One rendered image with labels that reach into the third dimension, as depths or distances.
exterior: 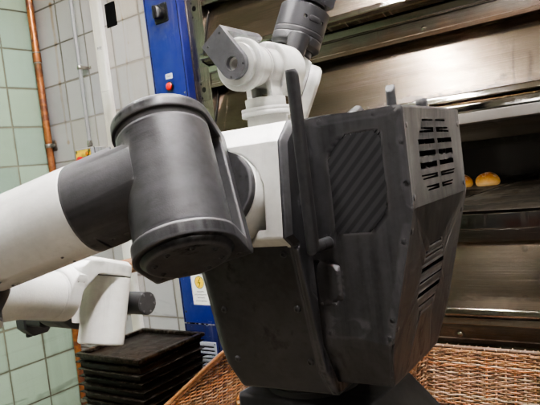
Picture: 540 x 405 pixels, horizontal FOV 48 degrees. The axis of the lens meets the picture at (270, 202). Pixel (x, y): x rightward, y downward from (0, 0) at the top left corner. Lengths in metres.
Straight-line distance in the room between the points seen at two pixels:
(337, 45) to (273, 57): 0.99
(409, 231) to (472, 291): 1.03
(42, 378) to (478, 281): 1.74
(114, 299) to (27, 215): 0.33
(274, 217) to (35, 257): 0.23
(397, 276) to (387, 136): 0.14
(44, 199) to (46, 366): 2.09
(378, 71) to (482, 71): 0.28
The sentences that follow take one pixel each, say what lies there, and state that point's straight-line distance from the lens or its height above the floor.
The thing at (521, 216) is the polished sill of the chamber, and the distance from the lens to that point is 1.55.
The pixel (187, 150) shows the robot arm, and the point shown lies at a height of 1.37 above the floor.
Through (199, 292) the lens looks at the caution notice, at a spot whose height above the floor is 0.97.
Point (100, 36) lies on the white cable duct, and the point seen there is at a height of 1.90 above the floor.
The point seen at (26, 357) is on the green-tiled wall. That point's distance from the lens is 2.60.
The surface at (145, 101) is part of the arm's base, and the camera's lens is 0.57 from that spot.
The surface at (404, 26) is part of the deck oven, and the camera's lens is 1.66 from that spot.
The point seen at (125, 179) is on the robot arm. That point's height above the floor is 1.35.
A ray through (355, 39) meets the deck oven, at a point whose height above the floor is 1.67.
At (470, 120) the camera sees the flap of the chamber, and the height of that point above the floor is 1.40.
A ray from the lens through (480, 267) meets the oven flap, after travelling 1.62.
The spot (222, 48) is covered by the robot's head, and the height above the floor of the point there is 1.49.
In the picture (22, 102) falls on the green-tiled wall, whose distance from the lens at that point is 2.63.
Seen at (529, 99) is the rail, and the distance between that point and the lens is 1.39.
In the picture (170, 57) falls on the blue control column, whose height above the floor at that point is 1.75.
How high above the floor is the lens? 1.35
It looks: 3 degrees down
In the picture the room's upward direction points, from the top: 7 degrees counter-clockwise
